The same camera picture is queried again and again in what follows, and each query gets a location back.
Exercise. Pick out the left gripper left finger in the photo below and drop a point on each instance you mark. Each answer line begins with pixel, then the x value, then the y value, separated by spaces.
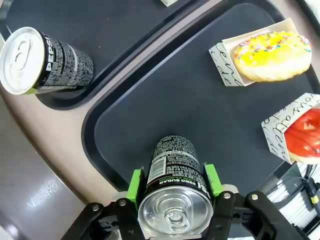
pixel 110 220

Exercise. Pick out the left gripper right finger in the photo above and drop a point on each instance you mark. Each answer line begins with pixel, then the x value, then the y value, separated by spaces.
pixel 250 217

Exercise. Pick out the black Pepsi zero can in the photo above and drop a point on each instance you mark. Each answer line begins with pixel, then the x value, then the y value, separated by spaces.
pixel 65 65
pixel 175 162

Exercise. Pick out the red iced donut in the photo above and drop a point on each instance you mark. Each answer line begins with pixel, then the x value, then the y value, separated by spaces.
pixel 305 137

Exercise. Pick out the yellow sprinkled donut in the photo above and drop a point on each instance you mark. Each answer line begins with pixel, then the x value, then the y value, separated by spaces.
pixel 272 55

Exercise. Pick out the white slatted panel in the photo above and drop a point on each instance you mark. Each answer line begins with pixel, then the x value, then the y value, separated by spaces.
pixel 300 215

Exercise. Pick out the brown plastic serving tray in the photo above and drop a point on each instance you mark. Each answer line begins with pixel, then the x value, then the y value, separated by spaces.
pixel 30 175

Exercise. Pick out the black plastic serving tray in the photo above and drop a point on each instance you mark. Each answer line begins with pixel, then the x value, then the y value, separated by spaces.
pixel 100 30
pixel 175 100

